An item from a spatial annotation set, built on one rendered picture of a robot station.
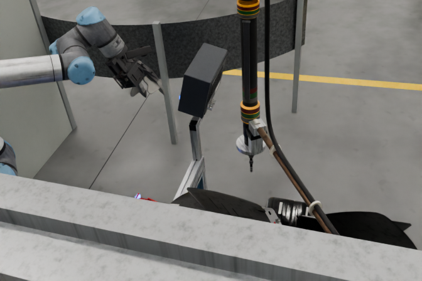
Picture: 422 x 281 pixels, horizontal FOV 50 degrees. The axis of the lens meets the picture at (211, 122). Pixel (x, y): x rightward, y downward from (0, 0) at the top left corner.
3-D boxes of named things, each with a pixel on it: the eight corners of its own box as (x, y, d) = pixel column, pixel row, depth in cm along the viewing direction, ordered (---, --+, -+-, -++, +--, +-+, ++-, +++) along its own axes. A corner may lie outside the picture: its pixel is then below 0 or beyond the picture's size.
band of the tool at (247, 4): (263, 17, 87) (263, 3, 85) (242, 22, 86) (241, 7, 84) (254, 9, 90) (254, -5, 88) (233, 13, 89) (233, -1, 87)
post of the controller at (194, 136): (200, 161, 193) (195, 125, 181) (193, 160, 193) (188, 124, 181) (201, 156, 195) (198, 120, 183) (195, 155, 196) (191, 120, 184)
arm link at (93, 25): (71, 17, 139) (93, 1, 139) (94, 45, 145) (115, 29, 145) (73, 23, 133) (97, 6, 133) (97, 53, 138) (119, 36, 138)
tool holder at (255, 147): (274, 156, 105) (274, 123, 99) (245, 164, 104) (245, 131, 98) (259, 133, 112) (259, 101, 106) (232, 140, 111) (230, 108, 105)
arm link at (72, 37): (51, 59, 131) (81, 36, 131) (44, 42, 139) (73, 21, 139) (68, 76, 136) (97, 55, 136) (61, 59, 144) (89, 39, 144)
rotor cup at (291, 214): (311, 250, 127) (318, 204, 129) (310, 253, 113) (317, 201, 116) (260, 240, 131) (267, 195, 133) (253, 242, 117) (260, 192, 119)
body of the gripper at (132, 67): (122, 90, 150) (100, 63, 144) (135, 73, 155) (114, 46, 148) (138, 88, 145) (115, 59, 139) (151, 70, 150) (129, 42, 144)
